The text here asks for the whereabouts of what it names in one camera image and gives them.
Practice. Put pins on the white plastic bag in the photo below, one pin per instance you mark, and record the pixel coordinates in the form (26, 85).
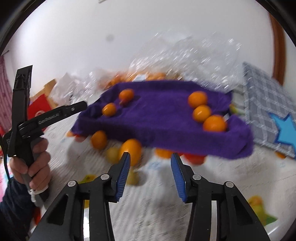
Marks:
(66, 87)

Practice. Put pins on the pile of small oranges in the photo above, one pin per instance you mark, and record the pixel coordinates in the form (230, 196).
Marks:
(118, 80)

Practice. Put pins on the purple towel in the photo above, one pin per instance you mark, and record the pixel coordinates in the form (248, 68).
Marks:
(161, 115)

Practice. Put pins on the large clear plastic bag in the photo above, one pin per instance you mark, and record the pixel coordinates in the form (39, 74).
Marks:
(185, 58)

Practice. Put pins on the person's left forearm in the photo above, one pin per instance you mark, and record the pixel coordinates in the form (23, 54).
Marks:
(13, 208)

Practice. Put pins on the mandarin orange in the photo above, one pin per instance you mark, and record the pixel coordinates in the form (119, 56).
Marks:
(109, 109)
(202, 113)
(197, 99)
(99, 139)
(126, 95)
(215, 123)

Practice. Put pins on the grey checked blue star bag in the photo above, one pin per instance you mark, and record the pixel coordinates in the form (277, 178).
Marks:
(259, 97)

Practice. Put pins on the oval orange citrus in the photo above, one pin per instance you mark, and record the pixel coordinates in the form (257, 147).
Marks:
(131, 147)

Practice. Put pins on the small crumpled clear bag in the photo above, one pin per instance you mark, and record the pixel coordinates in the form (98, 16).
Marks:
(97, 78)

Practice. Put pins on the pink patterned cloth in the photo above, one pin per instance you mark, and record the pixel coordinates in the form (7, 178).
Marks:
(4, 97)

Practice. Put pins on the person's left hand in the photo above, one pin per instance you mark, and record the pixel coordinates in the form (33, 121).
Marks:
(42, 164)

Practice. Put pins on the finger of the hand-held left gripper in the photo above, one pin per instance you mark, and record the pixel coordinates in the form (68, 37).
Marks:
(74, 109)

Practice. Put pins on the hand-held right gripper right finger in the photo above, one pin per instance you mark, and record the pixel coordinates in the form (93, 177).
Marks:
(178, 176)

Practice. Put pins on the red paper bag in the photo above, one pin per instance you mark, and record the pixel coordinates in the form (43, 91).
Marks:
(40, 109)

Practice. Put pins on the fruit print plastic tablecloth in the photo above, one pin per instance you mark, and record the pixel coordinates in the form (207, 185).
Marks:
(150, 213)

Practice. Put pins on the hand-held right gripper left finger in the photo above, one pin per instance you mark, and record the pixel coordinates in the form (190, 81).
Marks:
(122, 176)

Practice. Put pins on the brown wooden door frame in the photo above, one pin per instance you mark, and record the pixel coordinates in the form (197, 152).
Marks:
(278, 51)

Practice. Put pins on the small yellow-green fruit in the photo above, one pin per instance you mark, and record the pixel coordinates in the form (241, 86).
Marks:
(112, 154)

